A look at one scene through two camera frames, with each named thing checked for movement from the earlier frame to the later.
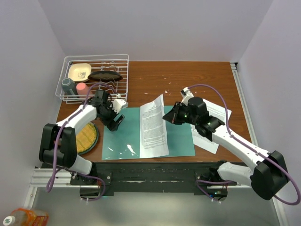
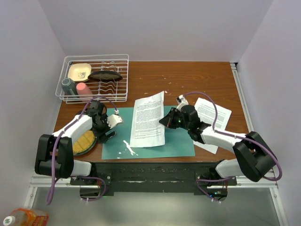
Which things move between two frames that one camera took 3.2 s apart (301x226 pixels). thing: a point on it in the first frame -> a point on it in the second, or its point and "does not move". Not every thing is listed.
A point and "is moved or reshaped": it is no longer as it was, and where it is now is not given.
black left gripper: x=113 y=126 -> x=101 y=138
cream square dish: x=79 y=72 does not move
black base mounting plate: x=150 y=178 does not move
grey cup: x=68 y=86 does not move
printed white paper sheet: x=153 y=137 is moved or reshaped
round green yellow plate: x=86 y=139 does not move
